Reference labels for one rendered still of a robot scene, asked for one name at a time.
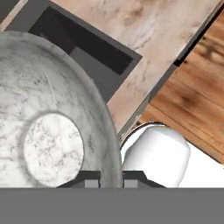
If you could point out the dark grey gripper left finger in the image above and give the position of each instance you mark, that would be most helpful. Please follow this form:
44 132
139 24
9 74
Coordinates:
87 176

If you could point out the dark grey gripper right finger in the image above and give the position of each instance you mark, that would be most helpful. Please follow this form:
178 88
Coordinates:
134 176

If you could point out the white marble bowl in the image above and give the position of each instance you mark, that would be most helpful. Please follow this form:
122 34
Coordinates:
55 96

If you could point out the dark grey sink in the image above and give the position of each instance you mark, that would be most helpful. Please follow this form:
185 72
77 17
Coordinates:
96 62

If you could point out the white rounded object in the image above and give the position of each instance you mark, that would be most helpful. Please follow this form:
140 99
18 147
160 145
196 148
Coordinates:
157 154

